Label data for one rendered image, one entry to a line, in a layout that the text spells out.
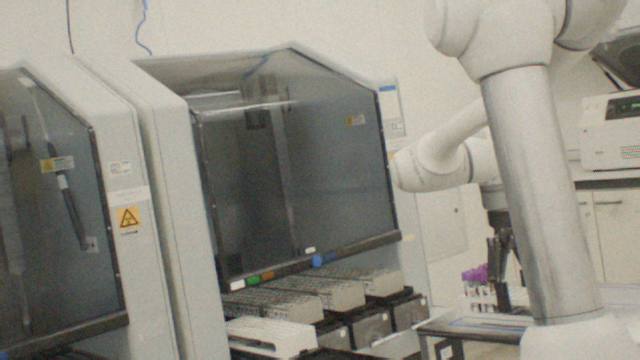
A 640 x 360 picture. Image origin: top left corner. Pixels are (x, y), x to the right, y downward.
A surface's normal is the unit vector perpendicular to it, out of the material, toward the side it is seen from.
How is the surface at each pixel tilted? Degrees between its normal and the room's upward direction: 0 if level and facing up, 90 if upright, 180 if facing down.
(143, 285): 90
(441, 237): 90
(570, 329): 39
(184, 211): 90
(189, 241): 90
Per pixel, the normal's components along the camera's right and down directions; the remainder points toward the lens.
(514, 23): 0.09, -0.06
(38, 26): 0.62, -0.06
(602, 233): -0.76, 0.16
